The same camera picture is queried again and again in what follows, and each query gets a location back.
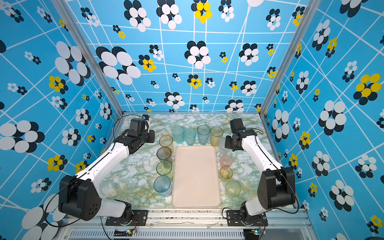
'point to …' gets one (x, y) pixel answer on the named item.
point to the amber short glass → (226, 173)
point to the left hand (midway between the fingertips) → (152, 132)
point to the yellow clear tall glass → (216, 133)
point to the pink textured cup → (226, 160)
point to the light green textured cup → (233, 189)
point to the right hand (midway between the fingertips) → (231, 144)
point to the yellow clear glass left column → (167, 141)
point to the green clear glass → (165, 168)
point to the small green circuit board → (123, 232)
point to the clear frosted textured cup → (222, 150)
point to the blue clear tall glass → (203, 131)
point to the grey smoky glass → (164, 153)
